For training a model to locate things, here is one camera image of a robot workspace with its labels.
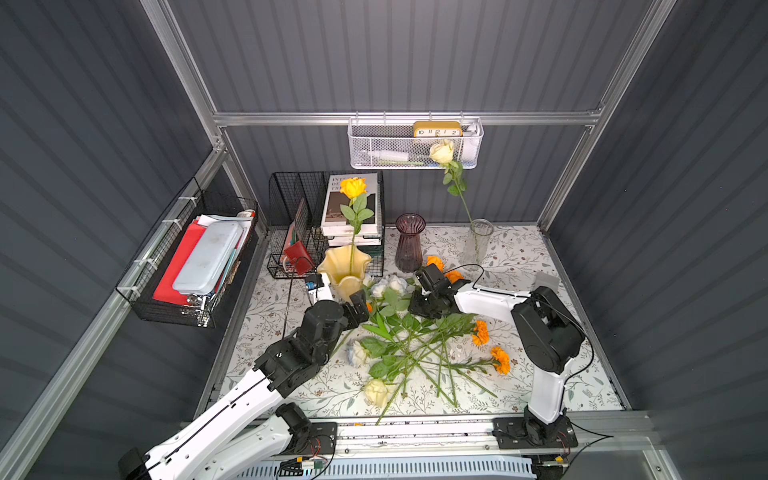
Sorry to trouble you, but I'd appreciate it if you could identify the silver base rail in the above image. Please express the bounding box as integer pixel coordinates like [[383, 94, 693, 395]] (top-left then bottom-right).
[[199, 411, 681, 479]]

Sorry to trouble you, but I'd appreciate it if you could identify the black wire desk organizer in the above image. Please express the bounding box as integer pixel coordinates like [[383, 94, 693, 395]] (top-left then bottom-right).
[[266, 171, 384, 279]]

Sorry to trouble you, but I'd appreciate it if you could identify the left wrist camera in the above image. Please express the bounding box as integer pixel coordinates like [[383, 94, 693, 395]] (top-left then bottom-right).
[[305, 272, 333, 305]]

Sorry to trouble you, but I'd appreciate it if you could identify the orange rose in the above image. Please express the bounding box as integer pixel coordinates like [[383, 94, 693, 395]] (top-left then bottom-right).
[[445, 270, 464, 283], [340, 177, 375, 275], [427, 255, 444, 272]]

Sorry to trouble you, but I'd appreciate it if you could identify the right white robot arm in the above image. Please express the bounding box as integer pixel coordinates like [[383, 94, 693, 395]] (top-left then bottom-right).
[[409, 264, 586, 436]]

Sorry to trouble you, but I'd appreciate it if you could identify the purple ribbed glass vase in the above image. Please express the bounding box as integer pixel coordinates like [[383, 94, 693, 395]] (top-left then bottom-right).
[[395, 213, 426, 273]]

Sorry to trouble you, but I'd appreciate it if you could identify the light blue flat case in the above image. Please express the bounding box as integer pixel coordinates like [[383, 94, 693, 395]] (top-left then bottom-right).
[[173, 216, 243, 296]]

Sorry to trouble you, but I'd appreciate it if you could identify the cream rose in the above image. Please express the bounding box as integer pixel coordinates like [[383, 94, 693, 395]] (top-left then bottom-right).
[[429, 139, 474, 226], [362, 379, 390, 409]]

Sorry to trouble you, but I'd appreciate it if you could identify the red leather wallet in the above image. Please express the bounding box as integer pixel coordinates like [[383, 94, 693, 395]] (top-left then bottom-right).
[[281, 241, 315, 277]]

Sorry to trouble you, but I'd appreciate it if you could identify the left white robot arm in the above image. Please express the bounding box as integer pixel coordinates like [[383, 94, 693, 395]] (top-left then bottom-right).
[[118, 291, 370, 479]]

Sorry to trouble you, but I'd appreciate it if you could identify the cream rose on mat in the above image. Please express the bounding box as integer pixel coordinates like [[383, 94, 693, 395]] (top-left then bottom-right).
[[362, 379, 390, 409]]

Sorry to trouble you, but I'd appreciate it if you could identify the white rose left on mat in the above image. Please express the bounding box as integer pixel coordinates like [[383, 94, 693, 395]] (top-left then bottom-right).
[[348, 341, 370, 368]]

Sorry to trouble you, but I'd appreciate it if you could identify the grey packet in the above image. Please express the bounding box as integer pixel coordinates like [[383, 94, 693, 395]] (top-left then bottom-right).
[[531, 271, 560, 293]]

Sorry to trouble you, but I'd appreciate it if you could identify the yellow wavy glass vase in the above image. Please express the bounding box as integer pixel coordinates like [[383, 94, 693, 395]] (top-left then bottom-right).
[[317, 245, 372, 301]]

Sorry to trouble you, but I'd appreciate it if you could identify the orange marigold lower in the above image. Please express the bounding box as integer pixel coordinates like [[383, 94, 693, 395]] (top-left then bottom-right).
[[490, 346, 511, 375]]

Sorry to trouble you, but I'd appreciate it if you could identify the white wire hanging basket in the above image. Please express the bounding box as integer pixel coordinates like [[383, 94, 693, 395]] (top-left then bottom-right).
[[347, 116, 485, 171]]

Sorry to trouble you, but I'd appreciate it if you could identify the clear glass vase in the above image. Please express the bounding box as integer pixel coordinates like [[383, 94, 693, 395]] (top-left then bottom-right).
[[461, 219, 494, 265]]

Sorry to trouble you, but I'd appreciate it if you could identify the red folder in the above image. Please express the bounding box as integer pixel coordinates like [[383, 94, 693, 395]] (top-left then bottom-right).
[[152, 220, 206, 306]]

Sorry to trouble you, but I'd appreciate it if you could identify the black wire side basket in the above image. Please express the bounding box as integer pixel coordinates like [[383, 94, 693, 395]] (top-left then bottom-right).
[[116, 180, 258, 328]]

